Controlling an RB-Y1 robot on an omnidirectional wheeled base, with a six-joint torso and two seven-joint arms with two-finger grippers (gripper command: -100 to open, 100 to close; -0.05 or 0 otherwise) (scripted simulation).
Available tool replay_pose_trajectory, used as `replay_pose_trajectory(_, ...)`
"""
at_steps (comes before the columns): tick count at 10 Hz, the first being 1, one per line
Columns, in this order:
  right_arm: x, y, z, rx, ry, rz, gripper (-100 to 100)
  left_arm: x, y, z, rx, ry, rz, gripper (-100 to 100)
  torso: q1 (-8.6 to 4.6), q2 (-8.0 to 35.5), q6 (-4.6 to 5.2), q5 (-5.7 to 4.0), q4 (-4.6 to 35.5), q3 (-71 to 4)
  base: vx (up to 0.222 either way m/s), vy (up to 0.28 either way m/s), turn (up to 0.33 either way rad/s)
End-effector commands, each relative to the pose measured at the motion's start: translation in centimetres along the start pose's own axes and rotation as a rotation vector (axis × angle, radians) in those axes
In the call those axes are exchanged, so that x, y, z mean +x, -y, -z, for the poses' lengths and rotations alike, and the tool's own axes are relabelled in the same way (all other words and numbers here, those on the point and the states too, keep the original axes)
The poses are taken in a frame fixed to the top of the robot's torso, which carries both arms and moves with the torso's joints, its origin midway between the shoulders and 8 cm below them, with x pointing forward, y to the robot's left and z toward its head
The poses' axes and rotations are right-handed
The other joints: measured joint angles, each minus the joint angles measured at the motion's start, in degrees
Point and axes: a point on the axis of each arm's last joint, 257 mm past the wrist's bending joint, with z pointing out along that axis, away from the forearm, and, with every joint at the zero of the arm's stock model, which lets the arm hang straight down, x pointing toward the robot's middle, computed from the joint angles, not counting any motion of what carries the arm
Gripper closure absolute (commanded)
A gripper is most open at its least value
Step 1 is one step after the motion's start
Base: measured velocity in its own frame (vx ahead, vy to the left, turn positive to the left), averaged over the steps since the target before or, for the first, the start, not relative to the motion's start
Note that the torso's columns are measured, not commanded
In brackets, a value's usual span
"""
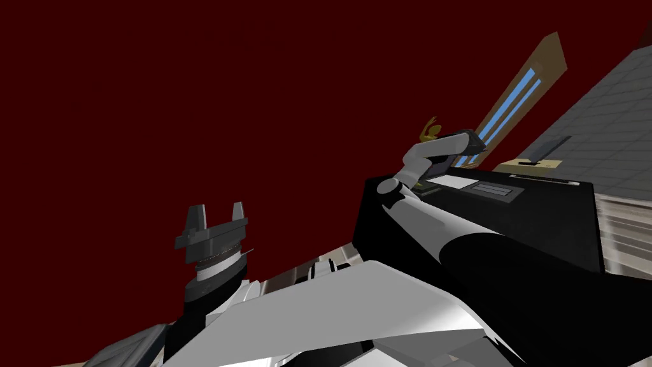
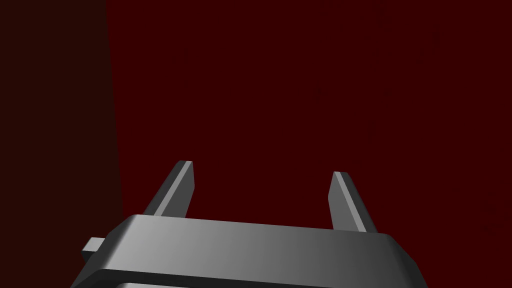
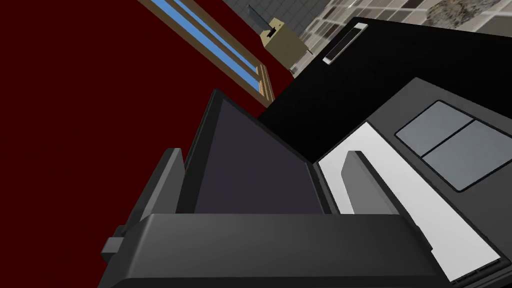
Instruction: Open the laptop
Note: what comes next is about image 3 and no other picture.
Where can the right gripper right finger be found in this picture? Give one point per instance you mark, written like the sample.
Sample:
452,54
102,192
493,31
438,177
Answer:
366,192

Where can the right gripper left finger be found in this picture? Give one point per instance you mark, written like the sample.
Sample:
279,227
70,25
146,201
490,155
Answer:
164,184

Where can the dark glass microwave door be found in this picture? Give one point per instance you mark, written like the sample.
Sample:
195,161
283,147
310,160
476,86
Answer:
248,168

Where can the dark grey microwave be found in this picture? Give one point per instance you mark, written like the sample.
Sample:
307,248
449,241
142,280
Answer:
448,144

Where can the black appliance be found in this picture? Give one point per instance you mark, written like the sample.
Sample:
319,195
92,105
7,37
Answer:
360,88

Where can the wooden framed window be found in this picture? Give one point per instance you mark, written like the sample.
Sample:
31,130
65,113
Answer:
224,48

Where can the tan knife block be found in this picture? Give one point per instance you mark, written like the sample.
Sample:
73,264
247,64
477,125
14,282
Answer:
284,44

